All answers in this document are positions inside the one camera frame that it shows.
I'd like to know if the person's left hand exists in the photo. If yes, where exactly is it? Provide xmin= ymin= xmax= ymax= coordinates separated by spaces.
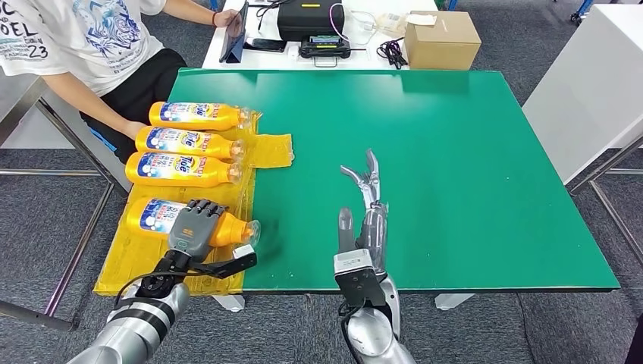
xmin=212 ymin=8 xmax=241 ymax=29

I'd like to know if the person's right hand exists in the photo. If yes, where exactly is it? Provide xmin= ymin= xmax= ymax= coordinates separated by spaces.
xmin=121 ymin=120 xmax=149 ymax=142

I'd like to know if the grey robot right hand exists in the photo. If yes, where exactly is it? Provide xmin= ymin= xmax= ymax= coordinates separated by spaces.
xmin=337 ymin=148 xmax=389 ymax=276

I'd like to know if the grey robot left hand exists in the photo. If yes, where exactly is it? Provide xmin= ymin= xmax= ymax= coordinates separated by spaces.
xmin=167 ymin=199 xmax=228 ymax=263

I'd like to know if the orange detergent bottle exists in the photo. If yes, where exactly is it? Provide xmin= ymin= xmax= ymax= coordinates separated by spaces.
xmin=148 ymin=101 xmax=252 ymax=132
xmin=125 ymin=197 xmax=262 ymax=249
xmin=124 ymin=151 xmax=243 ymax=189
xmin=134 ymin=126 xmax=246 ymax=161

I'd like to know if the dark tablet in case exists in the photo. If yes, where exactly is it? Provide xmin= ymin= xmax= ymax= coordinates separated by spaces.
xmin=218 ymin=0 xmax=250 ymax=64

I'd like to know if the black smartphone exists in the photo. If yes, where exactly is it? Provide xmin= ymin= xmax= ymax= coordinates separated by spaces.
xmin=243 ymin=36 xmax=288 ymax=53

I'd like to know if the yellow taped cardboard mat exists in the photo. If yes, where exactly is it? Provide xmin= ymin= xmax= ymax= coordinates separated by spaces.
xmin=93 ymin=108 xmax=295 ymax=297

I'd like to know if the white table foot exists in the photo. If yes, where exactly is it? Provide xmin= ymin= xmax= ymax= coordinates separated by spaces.
xmin=435 ymin=293 xmax=475 ymax=311
xmin=212 ymin=294 xmax=246 ymax=313

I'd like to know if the black carrying case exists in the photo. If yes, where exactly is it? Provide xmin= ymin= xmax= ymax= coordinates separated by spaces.
xmin=276 ymin=0 xmax=347 ymax=42

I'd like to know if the person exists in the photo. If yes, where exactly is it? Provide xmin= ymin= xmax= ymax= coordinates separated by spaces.
xmin=0 ymin=0 xmax=241 ymax=165

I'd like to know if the black handheld controller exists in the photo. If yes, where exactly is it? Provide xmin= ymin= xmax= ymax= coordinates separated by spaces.
xmin=299 ymin=33 xmax=353 ymax=67

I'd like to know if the plastic bag with adapter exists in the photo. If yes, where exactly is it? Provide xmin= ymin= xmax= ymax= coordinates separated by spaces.
xmin=375 ymin=11 xmax=409 ymax=37

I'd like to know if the brown cardboard box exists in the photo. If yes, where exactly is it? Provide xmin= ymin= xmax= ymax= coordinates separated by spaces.
xmin=403 ymin=10 xmax=483 ymax=71

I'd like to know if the white table with metal legs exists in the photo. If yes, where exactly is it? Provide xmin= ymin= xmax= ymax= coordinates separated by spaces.
xmin=522 ymin=2 xmax=643 ymax=267

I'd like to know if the blue wheeled base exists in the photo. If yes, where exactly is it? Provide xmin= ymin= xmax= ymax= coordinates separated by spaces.
xmin=569 ymin=0 xmax=599 ymax=25

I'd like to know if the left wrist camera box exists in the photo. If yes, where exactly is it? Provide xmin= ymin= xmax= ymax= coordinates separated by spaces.
xmin=190 ymin=244 xmax=258 ymax=281

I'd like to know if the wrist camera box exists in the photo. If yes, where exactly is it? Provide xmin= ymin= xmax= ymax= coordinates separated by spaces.
xmin=190 ymin=244 xmax=258 ymax=281
xmin=333 ymin=249 xmax=389 ymax=309

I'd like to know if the thin black cable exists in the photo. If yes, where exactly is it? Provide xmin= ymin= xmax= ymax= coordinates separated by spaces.
xmin=248 ymin=0 xmax=293 ymax=31

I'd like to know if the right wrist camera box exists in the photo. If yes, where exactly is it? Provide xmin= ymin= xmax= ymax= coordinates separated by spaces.
xmin=333 ymin=249 xmax=389 ymax=309

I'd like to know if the white cable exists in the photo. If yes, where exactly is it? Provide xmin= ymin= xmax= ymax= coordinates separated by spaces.
xmin=328 ymin=1 xmax=378 ymax=46

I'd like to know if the black cable bundle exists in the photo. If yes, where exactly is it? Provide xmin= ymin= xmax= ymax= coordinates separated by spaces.
xmin=375 ymin=37 xmax=410 ymax=70

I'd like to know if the steel frame table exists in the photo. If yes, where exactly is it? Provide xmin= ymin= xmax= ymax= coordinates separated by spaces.
xmin=0 ymin=65 xmax=137 ymax=333

